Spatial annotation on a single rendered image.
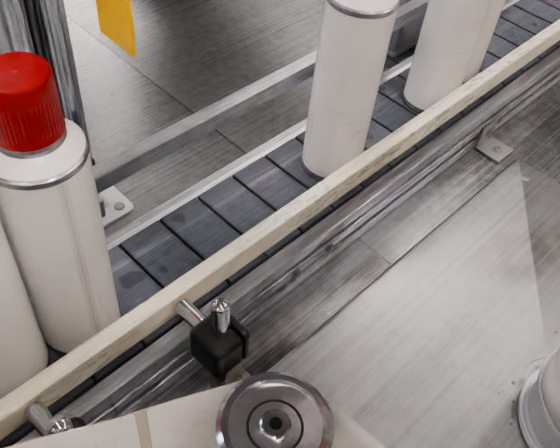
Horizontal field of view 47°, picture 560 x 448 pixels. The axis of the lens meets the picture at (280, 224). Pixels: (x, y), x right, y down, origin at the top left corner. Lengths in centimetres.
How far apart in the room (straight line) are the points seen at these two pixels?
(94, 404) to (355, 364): 17
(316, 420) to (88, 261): 20
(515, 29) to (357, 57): 38
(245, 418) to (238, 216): 31
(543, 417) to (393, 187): 24
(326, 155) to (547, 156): 28
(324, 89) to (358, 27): 6
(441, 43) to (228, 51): 28
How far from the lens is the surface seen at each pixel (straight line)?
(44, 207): 33
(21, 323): 39
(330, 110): 50
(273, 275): 48
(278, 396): 22
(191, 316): 42
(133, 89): 72
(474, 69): 69
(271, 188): 54
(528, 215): 58
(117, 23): 35
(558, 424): 42
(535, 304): 52
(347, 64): 47
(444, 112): 60
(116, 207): 59
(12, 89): 30
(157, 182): 61
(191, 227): 50
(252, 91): 50
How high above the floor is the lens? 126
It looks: 48 degrees down
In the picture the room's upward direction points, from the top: 7 degrees clockwise
